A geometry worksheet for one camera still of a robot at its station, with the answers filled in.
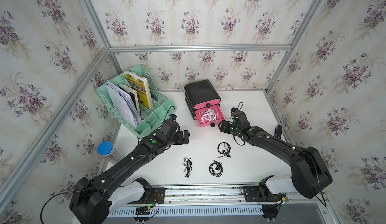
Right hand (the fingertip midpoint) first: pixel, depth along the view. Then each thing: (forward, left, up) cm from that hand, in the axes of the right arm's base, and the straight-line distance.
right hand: (223, 125), depth 88 cm
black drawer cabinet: (+22, +15, +5) cm, 27 cm away
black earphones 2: (-22, +5, -10) cm, 25 cm away
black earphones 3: (-20, +20, -10) cm, 30 cm away
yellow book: (+19, +50, +14) cm, 56 cm away
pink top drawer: (+12, +9, +5) cm, 16 cm away
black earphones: (-10, -1, -10) cm, 14 cm away
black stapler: (+1, -36, -8) cm, 37 cm away
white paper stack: (+1, +54, +17) cm, 57 cm away
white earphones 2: (+8, +7, -2) cm, 11 cm away
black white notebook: (+14, +54, +10) cm, 57 cm away
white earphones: (+7, +12, -3) cm, 14 cm away
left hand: (-10, +22, +5) cm, 25 cm away
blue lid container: (-20, +58, +9) cm, 62 cm away
